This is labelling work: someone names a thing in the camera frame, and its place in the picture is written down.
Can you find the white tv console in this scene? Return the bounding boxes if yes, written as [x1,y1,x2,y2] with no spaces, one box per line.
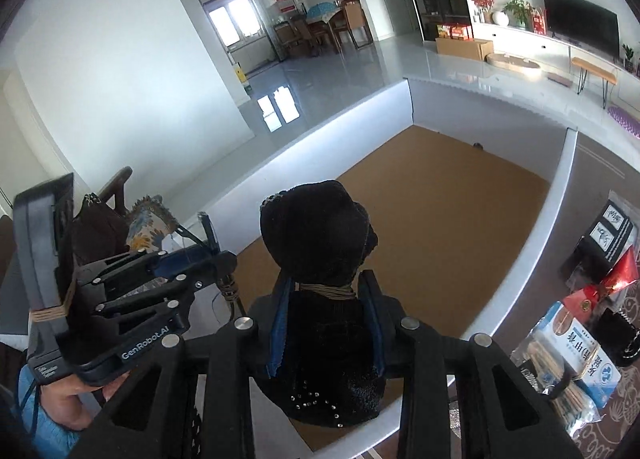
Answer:
[472,23,639,92]

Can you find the blue white medicine box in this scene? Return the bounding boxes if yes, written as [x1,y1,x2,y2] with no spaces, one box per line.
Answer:
[533,302,620,409]

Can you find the small wooden bench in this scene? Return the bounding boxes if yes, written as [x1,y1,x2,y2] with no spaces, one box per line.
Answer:
[570,57,618,109]

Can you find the white storage box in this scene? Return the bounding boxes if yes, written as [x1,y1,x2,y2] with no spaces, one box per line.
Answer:
[0,76,580,455]

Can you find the person's left hand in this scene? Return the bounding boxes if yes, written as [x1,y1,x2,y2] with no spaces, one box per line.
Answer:
[40,372,129,431]

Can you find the cotton swabs plastic bag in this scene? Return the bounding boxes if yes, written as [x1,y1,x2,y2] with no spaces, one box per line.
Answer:
[511,330,601,439]

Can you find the red flower vase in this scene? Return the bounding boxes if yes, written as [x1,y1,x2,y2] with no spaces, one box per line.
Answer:
[471,0,497,24]

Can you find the cardboard box on floor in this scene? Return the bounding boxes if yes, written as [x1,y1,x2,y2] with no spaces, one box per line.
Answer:
[436,38,494,62]

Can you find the black flat television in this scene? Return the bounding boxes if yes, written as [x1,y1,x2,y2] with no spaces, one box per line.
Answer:
[544,0,620,58]

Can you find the red packet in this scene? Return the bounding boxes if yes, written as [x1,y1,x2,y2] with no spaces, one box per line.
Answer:
[562,245,639,326]

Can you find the black velvet pouch with chain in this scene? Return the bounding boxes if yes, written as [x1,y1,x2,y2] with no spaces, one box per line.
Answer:
[591,307,639,367]

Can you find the black box with pictures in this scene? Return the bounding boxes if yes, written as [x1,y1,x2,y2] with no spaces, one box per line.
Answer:
[560,199,638,283]

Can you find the black sequined fabric pouch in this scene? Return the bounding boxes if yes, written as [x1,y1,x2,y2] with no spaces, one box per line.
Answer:
[256,180,386,427]

